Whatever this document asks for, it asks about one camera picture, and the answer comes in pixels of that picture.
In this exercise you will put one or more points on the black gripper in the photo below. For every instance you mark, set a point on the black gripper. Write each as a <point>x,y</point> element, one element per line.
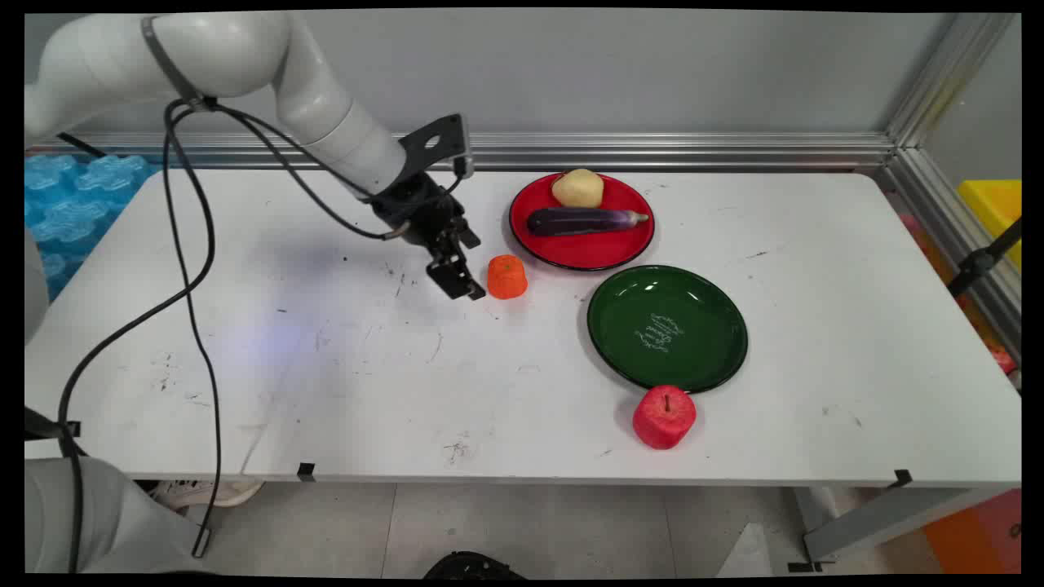
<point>420,208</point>

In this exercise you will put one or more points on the purple toy eggplant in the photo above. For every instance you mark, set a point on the purple toy eggplant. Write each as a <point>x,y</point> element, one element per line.
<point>579,221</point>

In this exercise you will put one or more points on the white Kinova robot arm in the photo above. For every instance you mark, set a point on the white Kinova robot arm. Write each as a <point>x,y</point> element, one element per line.
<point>228,49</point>

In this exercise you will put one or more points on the orange toy fruit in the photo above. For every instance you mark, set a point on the orange toy fruit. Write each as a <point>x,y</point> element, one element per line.
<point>506,277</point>

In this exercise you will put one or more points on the red round plate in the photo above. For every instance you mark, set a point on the red round plate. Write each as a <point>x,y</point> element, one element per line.
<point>583,246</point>

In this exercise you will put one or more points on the beige toy potato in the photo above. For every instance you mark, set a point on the beige toy potato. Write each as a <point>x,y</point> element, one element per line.
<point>577,188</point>

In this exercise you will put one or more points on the green round plate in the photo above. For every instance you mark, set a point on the green round plate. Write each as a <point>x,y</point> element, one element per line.
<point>693,359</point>

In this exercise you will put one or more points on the red toy apple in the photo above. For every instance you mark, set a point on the red toy apple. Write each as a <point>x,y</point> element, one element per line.
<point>664,417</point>

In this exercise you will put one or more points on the black tape tab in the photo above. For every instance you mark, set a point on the black tape tab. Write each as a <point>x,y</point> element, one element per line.
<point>902,478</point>
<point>306,471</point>

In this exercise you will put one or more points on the black round object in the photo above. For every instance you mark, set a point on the black round object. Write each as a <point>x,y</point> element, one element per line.
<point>473,566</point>

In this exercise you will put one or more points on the white shoe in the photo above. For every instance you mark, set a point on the white shoe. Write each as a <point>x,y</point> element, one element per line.
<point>212,492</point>

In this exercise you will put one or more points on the grey table leg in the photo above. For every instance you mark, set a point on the grey table leg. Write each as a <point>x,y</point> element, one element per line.
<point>885,518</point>

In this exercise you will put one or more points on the black clamp stand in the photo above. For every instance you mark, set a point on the black clamp stand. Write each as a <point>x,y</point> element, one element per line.
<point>975,265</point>

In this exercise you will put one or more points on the yellow plastic box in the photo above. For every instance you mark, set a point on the yellow plastic box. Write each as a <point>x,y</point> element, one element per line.
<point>995,204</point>

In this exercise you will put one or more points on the small red object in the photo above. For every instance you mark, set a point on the small red object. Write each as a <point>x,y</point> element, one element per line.
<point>1001,359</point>

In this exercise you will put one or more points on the orange box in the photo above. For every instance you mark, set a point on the orange box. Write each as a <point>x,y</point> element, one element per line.
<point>975,538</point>

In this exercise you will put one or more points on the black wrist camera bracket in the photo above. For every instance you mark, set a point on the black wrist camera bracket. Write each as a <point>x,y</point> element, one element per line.
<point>432,145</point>

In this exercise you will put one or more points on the horizontal aluminium frame rail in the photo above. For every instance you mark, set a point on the horizontal aluminium frame rail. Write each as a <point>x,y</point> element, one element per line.
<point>652,151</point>

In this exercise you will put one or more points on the aluminium side frame rail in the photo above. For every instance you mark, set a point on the aluminium side frame rail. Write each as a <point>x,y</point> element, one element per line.
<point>950,220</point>

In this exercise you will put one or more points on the aluminium corner frame post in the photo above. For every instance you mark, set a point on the aluminium corner frame post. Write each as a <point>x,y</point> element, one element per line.
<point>950,77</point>

